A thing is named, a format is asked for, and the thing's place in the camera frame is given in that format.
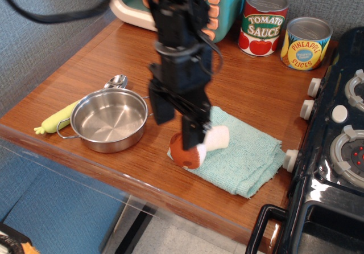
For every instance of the yellow-green plush vegetable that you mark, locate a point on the yellow-green plush vegetable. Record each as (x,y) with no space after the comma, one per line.
(56,121)

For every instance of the tomato sauce can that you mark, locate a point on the tomato sauce can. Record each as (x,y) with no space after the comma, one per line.
(261,26)

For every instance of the black toy stove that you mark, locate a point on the black toy stove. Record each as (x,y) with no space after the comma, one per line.
(325,198)

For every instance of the light teal folded cloth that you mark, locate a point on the light teal folded cloth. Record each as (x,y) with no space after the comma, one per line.
(251,159)

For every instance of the plush brown white mushroom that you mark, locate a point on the plush brown white mushroom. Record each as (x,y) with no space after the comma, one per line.
(217,137)

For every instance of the silver metal spoon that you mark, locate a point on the silver metal spoon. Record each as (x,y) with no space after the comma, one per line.
(118,81)

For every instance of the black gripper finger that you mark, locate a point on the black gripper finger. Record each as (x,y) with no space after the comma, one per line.
(194,131)
(162,109)

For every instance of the teal toy microwave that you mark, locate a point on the teal toy microwave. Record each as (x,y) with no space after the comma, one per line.
(222,15)

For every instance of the orange plush object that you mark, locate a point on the orange plush object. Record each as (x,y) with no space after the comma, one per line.
(29,249)

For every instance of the pineapple slices can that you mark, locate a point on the pineapple slices can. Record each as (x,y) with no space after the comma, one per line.
(305,43)

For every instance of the silver metal pot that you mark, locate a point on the silver metal pot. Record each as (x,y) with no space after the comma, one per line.
(109,120)

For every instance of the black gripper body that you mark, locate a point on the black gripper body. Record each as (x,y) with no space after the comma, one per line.
(182,74)

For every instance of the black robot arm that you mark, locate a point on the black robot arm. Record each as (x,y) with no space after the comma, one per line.
(179,23)

